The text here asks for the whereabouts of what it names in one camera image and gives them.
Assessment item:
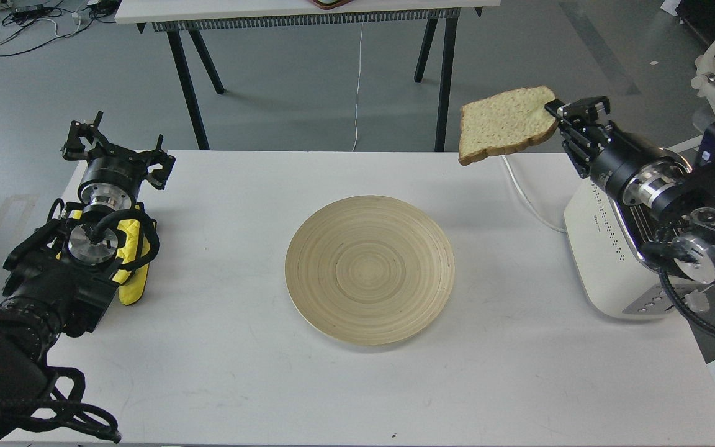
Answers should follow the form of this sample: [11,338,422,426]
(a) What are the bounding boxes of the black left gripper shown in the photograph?
[62,111,176,207]

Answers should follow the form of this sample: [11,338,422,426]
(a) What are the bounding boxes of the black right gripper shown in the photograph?
[545,96,691,207]

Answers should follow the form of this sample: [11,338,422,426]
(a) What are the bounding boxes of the slice of bread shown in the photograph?
[459,86,558,165]

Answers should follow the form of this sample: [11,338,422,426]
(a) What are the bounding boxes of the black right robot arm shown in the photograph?
[544,96,715,337]

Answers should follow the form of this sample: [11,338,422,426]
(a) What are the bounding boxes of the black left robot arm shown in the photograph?
[0,112,175,443]

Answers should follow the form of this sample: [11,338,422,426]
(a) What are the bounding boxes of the white chrome toaster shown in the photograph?
[564,178,675,322]

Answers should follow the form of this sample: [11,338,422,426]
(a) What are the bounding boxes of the yellow cloth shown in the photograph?
[57,202,160,305]

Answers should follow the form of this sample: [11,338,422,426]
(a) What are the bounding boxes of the white background table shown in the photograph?
[115,1,500,153]

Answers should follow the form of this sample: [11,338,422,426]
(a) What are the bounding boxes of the round wooden plate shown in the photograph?
[284,196,456,346]

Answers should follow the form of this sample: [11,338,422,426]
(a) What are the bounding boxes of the white toaster power cord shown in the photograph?
[500,155,567,234]

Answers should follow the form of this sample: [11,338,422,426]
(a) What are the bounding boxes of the black floor cables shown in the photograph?
[0,0,116,59]

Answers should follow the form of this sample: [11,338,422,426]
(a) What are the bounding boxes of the white hanging cable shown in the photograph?
[351,22,364,152]

